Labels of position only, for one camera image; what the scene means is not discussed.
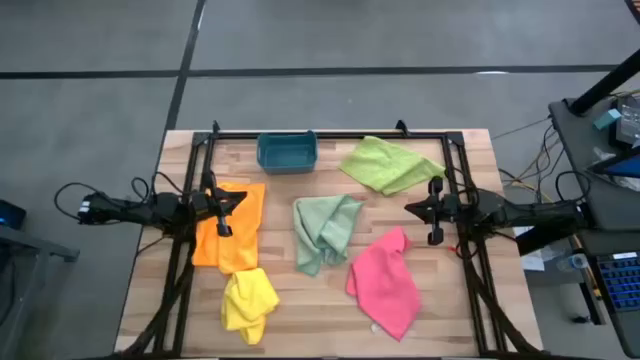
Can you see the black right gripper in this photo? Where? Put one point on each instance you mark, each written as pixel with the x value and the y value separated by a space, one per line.
pixel 436 210

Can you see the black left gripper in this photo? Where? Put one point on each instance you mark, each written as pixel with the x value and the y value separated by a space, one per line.
pixel 216 205

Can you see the orange microfiber towel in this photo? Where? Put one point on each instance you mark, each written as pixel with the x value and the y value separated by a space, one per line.
pixel 240 240

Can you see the lime green microfiber towel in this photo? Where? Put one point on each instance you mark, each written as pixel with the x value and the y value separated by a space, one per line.
pixel 385 165

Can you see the sage green microfiber towel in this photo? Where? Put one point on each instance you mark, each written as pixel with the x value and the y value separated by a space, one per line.
pixel 320 225

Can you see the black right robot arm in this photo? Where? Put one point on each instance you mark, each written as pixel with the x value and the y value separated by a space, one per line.
pixel 525 212

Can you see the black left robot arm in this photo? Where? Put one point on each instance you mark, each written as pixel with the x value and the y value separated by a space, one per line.
pixel 125 210

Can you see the pink microfiber towel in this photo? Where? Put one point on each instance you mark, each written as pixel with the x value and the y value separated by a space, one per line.
pixel 382 285

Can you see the yellow microfiber towel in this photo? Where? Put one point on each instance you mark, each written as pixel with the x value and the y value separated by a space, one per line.
pixel 247 300

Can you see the small red connector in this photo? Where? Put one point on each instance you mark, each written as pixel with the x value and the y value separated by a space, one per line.
pixel 452 248

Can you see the teal plastic bin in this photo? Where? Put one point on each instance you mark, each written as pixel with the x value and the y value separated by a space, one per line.
pixel 287 155

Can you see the white paper sheet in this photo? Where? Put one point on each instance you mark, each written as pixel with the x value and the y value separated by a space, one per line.
pixel 532 262

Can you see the clear plastic bottle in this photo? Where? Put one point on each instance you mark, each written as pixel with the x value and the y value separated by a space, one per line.
pixel 575 262

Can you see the grey workstation desk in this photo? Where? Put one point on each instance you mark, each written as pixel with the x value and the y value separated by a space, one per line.
pixel 582 145

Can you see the small black floor object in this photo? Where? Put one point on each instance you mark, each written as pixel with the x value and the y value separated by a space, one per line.
pixel 580 318

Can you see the grey metal cart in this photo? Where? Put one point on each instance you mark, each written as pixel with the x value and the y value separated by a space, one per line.
pixel 30 245

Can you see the tablet with blue screen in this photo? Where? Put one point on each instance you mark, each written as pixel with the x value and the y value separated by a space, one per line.
pixel 622 167

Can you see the small teal box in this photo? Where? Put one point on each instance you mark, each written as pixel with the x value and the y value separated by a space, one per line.
pixel 606 119

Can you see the backlit keyboard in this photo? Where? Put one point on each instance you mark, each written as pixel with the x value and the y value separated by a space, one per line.
pixel 620 285

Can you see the black device with blue light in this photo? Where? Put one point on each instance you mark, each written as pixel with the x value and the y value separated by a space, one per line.
pixel 12 215

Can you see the black diagonal pole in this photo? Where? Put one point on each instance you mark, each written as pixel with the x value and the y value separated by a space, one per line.
pixel 605 85

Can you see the black electronic box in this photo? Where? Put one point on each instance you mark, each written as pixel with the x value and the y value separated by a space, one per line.
pixel 629 125

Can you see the grey keyboard tray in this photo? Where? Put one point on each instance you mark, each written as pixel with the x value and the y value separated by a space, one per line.
pixel 631 335

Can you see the black corner bar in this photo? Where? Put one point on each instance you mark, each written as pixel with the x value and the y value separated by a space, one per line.
pixel 636 6

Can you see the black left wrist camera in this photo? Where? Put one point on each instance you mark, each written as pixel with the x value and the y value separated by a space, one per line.
pixel 201 204

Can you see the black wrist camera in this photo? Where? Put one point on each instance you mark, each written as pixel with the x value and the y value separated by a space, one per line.
pixel 450 207
pixel 201 204

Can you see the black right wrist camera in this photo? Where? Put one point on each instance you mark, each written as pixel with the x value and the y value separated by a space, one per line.
pixel 450 207

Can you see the black frame clamp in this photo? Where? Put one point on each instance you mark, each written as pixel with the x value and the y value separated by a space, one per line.
pixel 401 127
pixel 215 127

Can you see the black aluminium table frame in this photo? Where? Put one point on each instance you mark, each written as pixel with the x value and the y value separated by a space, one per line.
pixel 330 135

